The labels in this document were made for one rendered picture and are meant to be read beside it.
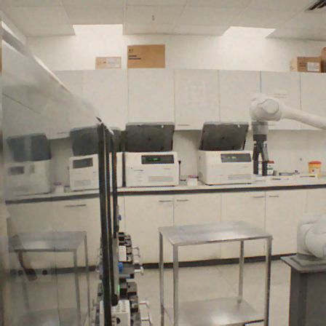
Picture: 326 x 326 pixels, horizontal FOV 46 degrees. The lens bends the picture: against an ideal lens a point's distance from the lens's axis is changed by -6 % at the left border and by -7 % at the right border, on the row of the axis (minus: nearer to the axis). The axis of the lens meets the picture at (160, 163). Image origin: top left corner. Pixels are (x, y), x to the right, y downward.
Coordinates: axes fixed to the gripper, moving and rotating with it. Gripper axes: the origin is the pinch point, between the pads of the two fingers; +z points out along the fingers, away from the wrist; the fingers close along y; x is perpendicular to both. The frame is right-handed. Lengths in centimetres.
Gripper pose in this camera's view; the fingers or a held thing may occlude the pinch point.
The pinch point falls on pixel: (260, 172)
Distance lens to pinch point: 210.2
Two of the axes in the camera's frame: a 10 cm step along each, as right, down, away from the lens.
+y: -1.0, -0.5, 9.9
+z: 0.1, 10.0, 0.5
